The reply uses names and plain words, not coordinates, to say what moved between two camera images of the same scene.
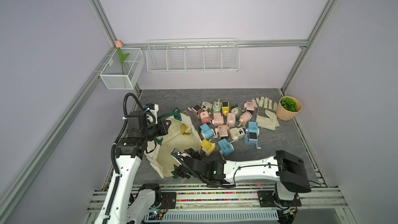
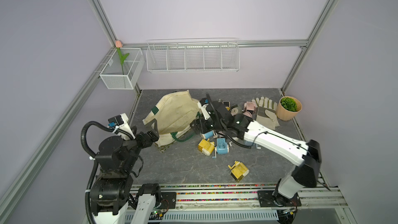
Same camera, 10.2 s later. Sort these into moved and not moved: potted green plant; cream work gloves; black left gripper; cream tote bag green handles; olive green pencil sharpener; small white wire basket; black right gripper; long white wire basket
Moved: cream tote bag green handles; black right gripper
Not moved: olive green pencil sharpener; black left gripper; long white wire basket; potted green plant; cream work gloves; small white wire basket
